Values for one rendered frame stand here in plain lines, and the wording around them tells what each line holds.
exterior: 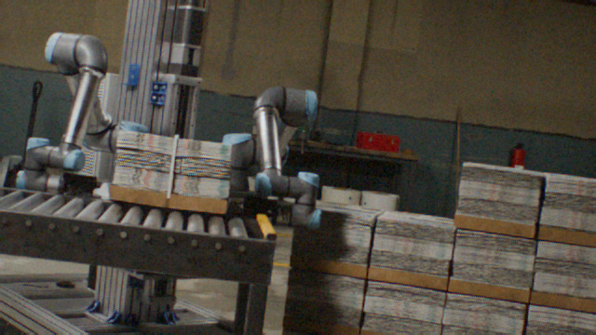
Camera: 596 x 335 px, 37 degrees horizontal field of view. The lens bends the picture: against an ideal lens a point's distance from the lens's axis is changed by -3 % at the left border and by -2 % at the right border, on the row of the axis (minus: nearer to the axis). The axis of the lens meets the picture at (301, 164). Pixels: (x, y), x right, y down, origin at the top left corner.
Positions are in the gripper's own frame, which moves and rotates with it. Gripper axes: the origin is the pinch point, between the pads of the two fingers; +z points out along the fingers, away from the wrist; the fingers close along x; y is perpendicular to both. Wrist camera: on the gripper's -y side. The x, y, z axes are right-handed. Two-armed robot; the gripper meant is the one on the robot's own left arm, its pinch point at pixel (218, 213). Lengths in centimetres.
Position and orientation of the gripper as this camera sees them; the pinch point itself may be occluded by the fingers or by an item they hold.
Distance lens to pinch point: 316.3
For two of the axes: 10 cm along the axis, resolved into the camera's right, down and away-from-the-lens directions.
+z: -9.9, -1.2, -1.2
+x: 1.3, -0.3, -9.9
